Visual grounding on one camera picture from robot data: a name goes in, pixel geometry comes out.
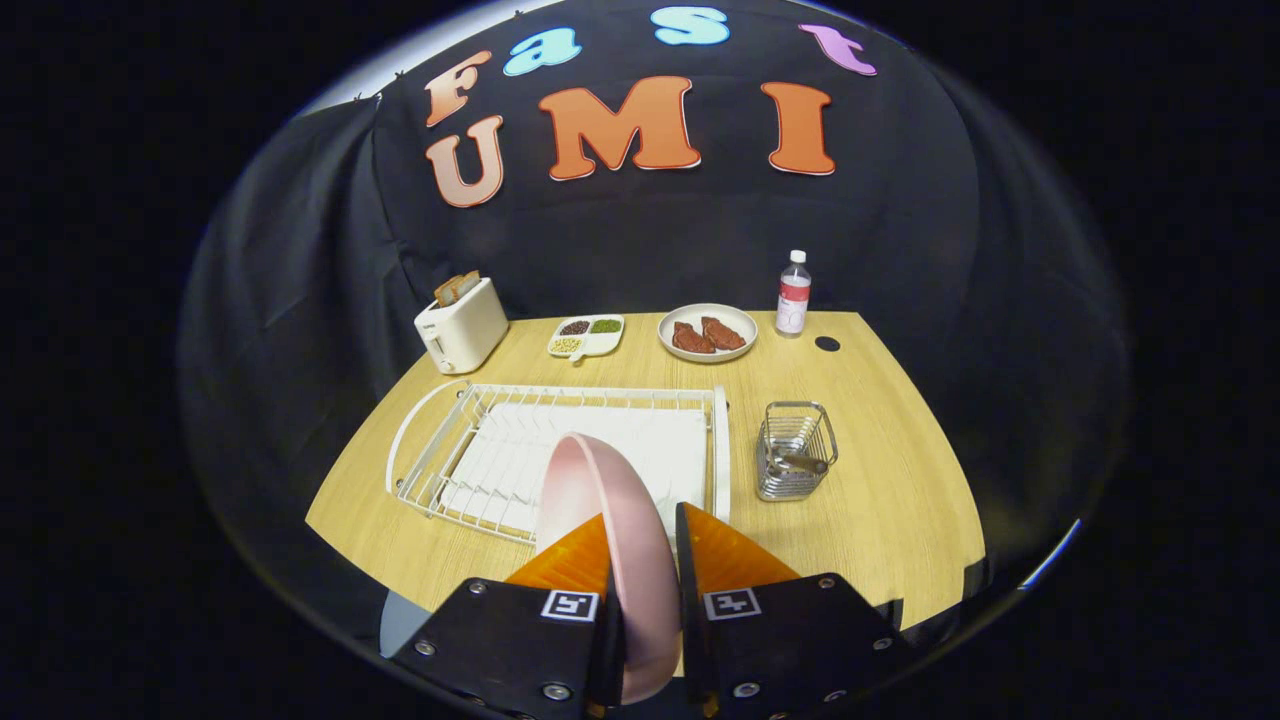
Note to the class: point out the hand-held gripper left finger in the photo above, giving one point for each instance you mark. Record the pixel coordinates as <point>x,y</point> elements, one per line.
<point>510,640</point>

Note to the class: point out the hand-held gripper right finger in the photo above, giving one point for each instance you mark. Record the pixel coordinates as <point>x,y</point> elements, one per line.
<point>790,640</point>

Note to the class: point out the pink plate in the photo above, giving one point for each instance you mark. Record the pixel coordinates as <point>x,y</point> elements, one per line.
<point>630,560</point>

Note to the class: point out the white divided dish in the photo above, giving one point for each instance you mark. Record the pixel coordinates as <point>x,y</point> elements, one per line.
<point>600,343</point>

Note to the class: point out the white round plate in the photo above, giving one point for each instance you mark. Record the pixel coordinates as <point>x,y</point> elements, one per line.
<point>700,309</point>

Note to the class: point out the yellow beans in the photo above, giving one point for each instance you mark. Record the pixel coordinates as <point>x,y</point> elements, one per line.
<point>566,345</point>

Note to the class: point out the white toaster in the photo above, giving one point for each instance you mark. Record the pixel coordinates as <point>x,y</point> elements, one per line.
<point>465,330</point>

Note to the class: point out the red meat piece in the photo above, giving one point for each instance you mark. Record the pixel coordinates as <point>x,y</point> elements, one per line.
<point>724,333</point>
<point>692,339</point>

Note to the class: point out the brown beans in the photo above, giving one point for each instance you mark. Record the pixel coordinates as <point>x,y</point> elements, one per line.
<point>574,327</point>

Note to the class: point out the green beans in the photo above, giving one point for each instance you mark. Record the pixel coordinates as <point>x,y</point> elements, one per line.
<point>605,325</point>

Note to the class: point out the clear bottle with red label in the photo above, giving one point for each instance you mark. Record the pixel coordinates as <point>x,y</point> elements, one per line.
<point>793,300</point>

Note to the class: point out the toast slice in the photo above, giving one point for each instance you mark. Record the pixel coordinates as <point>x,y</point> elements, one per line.
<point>468,282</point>
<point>448,292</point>

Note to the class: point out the black backdrop cloth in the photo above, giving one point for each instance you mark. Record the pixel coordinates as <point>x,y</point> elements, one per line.
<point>950,250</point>

